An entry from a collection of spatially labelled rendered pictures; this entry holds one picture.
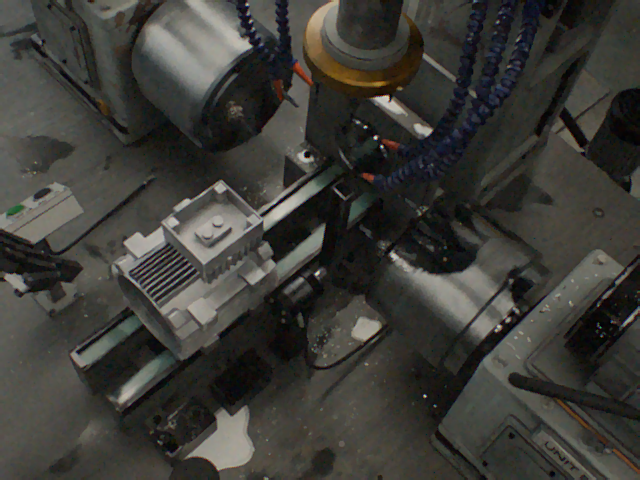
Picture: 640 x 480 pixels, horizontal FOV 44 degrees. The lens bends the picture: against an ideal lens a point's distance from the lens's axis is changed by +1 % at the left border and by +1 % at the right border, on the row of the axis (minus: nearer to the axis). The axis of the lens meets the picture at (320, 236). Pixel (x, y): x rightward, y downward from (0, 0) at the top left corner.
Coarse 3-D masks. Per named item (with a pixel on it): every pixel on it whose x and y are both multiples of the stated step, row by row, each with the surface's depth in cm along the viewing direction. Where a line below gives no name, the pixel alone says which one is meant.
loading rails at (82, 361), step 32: (288, 192) 151; (320, 192) 154; (288, 224) 153; (320, 224) 158; (352, 224) 149; (288, 256) 145; (352, 256) 157; (128, 320) 136; (256, 320) 145; (96, 352) 132; (128, 352) 139; (224, 352) 144; (96, 384) 138; (128, 384) 130; (160, 384) 131; (192, 384) 143; (128, 416) 130; (160, 416) 137
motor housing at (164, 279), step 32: (128, 256) 127; (160, 256) 122; (256, 256) 127; (128, 288) 132; (160, 288) 119; (192, 288) 122; (224, 288) 124; (160, 320) 134; (192, 320) 122; (224, 320) 126; (192, 352) 126
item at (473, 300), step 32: (416, 224) 122; (448, 224) 122; (480, 224) 123; (384, 256) 124; (416, 256) 121; (448, 256) 120; (480, 256) 120; (512, 256) 120; (384, 288) 125; (416, 288) 121; (448, 288) 119; (480, 288) 118; (512, 288) 119; (416, 320) 123; (448, 320) 119; (480, 320) 118; (512, 320) 123; (448, 352) 122; (480, 352) 130
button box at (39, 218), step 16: (64, 192) 129; (32, 208) 127; (48, 208) 128; (64, 208) 129; (80, 208) 131; (0, 224) 126; (16, 224) 125; (32, 224) 127; (48, 224) 128; (32, 240) 127
